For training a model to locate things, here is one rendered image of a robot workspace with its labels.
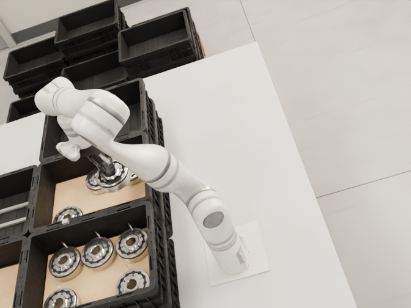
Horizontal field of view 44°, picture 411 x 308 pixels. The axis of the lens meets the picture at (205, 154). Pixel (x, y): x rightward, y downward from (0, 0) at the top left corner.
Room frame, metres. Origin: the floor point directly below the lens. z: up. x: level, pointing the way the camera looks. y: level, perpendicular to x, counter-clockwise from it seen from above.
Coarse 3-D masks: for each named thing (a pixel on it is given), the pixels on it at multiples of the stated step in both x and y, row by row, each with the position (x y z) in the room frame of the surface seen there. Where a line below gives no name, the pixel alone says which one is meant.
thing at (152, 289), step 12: (132, 204) 1.02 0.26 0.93; (144, 204) 1.00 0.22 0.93; (96, 216) 1.03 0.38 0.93; (60, 228) 1.04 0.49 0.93; (24, 264) 0.97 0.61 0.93; (156, 264) 0.80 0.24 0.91; (24, 276) 0.93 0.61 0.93; (156, 276) 0.76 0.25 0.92; (24, 288) 0.89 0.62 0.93; (144, 288) 0.73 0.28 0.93; (156, 288) 0.72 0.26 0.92; (108, 300) 0.74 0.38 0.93; (120, 300) 0.73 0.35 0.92; (132, 300) 0.72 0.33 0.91
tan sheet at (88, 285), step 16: (112, 240) 1.00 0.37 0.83; (48, 256) 1.05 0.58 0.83; (48, 272) 0.99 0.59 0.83; (80, 272) 0.94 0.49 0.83; (96, 272) 0.91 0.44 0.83; (112, 272) 0.89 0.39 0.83; (48, 288) 0.93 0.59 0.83; (80, 288) 0.88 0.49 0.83; (96, 288) 0.86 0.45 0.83; (112, 288) 0.84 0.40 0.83
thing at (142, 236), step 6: (132, 228) 0.99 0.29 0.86; (138, 228) 0.98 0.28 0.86; (126, 234) 0.98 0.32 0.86; (132, 234) 0.97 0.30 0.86; (138, 234) 0.96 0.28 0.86; (144, 234) 0.95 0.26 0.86; (120, 240) 0.96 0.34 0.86; (144, 240) 0.93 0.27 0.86; (120, 246) 0.94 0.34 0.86; (138, 246) 0.92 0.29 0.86; (144, 246) 0.90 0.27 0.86; (120, 252) 0.92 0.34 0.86; (126, 252) 0.91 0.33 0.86; (132, 252) 0.90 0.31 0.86; (138, 252) 0.89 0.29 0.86
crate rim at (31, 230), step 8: (128, 136) 1.31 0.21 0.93; (136, 136) 1.29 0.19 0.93; (144, 136) 1.28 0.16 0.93; (48, 160) 1.36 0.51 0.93; (56, 160) 1.34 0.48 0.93; (40, 168) 1.34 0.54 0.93; (40, 176) 1.31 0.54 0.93; (32, 200) 1.21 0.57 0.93; (136, 200) 1.02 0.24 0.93; (144, 200) 1.01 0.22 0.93; (32, 208) 1.17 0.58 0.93; (104, 208) 1.05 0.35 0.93; (112, 208) 1.03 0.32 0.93; (32, 216) 1.14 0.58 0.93; (80, 216) 1.05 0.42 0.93; (88, 216) 1.04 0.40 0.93; (32, 224) 1.10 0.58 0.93; (48, 224) 1.08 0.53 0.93; (56, 224) 1.06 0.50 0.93; (32, 232) 1.07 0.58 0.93
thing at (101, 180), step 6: (114, 162) 1.13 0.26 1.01; (102, 168) 1.13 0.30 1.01; (120, 168) 1.10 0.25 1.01; (126, 168) 1.09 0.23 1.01; (102, 174) 1.10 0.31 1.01; (120, 174) 1.07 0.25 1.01; (126, 174) 1.07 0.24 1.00; (102, 180) 1.08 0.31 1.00; (108, 180) 1.07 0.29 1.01; (114, 180) 1.06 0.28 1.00; (120, 180) 1.05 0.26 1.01; (108, 186) 1.05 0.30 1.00
